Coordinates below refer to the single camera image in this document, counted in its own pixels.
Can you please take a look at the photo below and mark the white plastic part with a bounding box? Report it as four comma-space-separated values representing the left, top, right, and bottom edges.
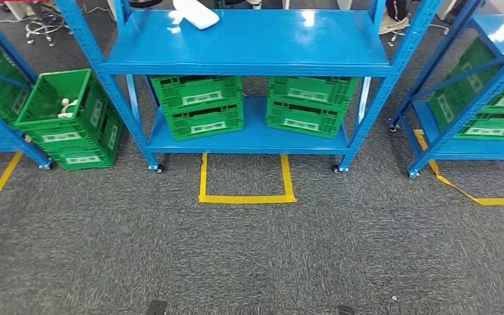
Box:
57, 97, 80, 120

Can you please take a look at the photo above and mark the yellow floor tape strip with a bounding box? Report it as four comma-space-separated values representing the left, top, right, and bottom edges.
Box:
412, 128, 504, 208

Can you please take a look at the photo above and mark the chrome chair base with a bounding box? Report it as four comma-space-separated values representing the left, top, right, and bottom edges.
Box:
24, 6, 69, 47

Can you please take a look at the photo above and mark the white plastic mirror cover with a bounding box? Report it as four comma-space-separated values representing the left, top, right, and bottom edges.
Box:
172, 0, 221, 31

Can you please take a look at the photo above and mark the yellow floor tape square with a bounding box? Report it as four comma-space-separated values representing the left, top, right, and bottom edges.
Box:
197, 152, 298, 205

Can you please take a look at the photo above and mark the open green plastic crate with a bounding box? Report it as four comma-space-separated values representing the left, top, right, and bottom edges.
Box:
13, 68, 123, 172

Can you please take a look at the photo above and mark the blue metal shelf rack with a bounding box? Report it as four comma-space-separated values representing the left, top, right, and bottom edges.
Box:
388, 0, 504, 180
54, 0, 443, 175
0, 0, 54, 171

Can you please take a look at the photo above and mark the white desk panel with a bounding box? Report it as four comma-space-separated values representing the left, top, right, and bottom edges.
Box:
4, 0, 30, 21

